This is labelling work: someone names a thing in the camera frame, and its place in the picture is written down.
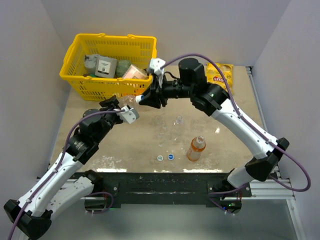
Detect yellow chips bag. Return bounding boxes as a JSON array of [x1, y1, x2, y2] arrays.
[[205, 62, 235, 95]]

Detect green scrub sponge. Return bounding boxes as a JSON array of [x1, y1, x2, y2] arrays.
[[115, 59, 132, 78]]

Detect blue Pocari Sweat cap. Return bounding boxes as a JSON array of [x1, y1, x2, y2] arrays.
[[135, 94, 145, 103]]

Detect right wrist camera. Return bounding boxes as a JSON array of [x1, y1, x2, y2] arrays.
[[147, 58, 166, 87]]

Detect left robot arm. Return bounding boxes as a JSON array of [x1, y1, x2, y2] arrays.
[[3, 96, 139, 240]]

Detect clear bottle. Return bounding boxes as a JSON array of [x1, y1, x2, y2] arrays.
[[158, 115, 185, 147], [119, 95, 138, 108]]

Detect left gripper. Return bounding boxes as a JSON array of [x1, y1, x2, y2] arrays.
[[94, 95, 126, 143]]

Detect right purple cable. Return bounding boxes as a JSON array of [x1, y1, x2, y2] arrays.
[[162, 52, 312, 193]]

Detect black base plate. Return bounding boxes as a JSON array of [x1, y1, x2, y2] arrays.
[[59, 171, 252, 210]]

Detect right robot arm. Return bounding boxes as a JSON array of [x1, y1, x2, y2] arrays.
[[136, 58, 289, 197]]

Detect orange drink bottle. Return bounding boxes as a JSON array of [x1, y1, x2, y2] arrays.
[[186, 135, 206, 162]]

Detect grey box with label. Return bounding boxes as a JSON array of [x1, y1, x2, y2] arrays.
[[95, 55, 118, 79]]

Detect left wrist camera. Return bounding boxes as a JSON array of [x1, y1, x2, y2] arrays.
[[117, 105, 140, 124]]

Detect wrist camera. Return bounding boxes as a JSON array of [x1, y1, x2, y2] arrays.
[[117, 105, 140, 124], [147, 58, 166, 87]]

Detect purple cable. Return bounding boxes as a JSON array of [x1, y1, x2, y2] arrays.
[[6, 107, 126, 240], [162, 52, 312, 193]]

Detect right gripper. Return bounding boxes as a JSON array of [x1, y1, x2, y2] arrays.
[[140, 72, 195, 108]]

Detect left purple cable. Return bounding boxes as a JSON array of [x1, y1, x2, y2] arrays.
[[6, 107, 126, 240]]

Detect grey pouch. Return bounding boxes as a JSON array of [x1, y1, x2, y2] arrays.
[[84, 54, 100, 74]]

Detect pink packet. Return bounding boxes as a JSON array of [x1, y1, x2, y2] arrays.
[[122, 64, 149, 80]]

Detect yellow plastic basket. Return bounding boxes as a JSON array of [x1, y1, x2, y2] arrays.
[[59, 33, 157, 101]]

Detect green white bottle cap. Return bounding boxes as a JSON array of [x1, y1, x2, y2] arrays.
[[157, 155, 164, 162]]

